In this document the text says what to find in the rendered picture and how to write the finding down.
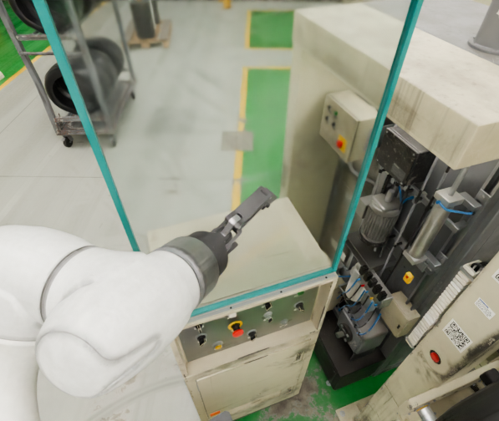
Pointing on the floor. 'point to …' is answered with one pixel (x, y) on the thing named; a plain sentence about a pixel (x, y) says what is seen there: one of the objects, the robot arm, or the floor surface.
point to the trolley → (71, 124)
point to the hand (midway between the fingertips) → (248, 220)
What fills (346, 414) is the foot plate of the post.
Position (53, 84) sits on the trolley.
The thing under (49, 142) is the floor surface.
